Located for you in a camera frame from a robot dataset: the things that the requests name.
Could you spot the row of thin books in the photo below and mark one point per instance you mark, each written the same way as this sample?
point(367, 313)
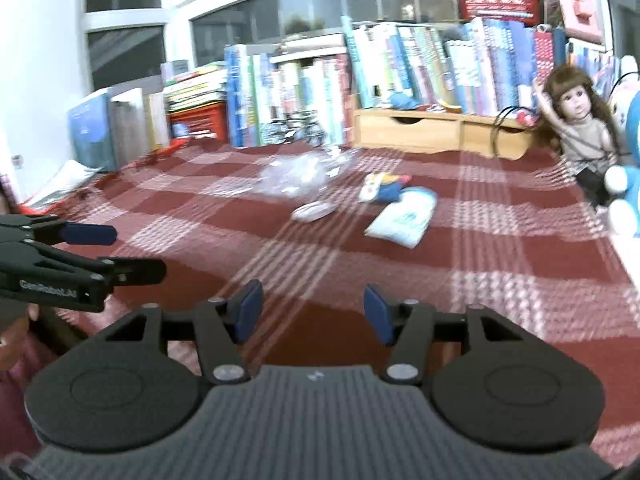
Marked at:
point(590, 57)

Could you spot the row of pale standing books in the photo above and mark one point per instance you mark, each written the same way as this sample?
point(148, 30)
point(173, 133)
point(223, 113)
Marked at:
point(100, 130)

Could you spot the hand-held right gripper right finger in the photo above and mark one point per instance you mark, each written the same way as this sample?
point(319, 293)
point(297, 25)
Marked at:
point(377, 315)

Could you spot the white paper sheets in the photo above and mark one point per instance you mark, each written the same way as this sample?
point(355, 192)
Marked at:
point(65, 180)

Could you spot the person's left forearm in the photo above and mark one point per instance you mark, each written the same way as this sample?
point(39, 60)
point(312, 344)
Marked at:
point(27, 390)

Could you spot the white blue paper packet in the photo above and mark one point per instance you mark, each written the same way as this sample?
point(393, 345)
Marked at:
point(402, 215)

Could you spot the red plaid blanket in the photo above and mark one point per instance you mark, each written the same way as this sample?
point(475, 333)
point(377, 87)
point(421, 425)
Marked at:
point(450, 280)

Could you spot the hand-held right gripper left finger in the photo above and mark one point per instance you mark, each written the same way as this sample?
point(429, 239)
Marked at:
point(247, 310)

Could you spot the brown-haired doll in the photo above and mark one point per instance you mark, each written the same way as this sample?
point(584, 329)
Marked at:
point(580, 125)

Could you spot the row of blue green books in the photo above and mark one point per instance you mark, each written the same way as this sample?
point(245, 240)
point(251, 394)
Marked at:
point(260, 95)

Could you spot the stack of flat books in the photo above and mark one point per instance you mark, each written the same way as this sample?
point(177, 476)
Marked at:
point(195, 87)

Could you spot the pink small toy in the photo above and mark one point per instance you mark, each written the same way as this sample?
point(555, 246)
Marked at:
point(522, 116)

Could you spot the red plastic basket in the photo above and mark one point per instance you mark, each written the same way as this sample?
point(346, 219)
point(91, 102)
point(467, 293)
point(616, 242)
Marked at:
point(500, 2)

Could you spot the yellow curved toy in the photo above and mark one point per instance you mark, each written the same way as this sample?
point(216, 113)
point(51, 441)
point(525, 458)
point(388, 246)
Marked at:
point(445, 106)

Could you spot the blue white plush toy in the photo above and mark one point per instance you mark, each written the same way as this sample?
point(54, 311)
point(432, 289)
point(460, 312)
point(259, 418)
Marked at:
point(632, 135)

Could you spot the long row of colourful books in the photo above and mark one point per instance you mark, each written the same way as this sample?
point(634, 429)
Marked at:
point(450, 70)

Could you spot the pink box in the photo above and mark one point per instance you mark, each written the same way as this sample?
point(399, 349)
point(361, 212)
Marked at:
point(570, 0)

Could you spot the wooden drawer organizer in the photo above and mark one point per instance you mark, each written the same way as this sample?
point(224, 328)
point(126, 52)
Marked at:
point(415, 130)

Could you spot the grey flat box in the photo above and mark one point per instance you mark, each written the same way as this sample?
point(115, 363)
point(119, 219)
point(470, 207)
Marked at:
point(310, 47)

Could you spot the blue yarn ball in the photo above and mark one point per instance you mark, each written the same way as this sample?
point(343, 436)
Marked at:
point(402, 101)

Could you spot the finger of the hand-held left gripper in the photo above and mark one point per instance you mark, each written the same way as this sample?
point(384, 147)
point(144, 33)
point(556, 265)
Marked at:
point(140, 271)
point(90, 234)

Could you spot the colourful printed snack packet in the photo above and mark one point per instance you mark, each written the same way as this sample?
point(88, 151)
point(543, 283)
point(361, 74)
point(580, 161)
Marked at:
point(382, 187)

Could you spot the clear plastic bag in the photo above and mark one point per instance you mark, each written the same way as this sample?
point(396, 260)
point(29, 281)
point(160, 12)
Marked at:
point(295, 180)

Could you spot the white small box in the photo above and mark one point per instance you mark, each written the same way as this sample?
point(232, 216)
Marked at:
point(174, 71)

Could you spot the black toy bicycle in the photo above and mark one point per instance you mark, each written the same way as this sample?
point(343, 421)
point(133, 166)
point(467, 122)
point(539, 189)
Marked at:
point(292, 130)

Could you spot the red plastic crate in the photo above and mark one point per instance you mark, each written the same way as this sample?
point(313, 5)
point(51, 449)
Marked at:
point(195, 120)

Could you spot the person's left hand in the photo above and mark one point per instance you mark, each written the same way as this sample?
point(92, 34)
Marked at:
point(12, 342)

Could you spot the white window frame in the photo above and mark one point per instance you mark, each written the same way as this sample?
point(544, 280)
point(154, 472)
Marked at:
point(177, 35)

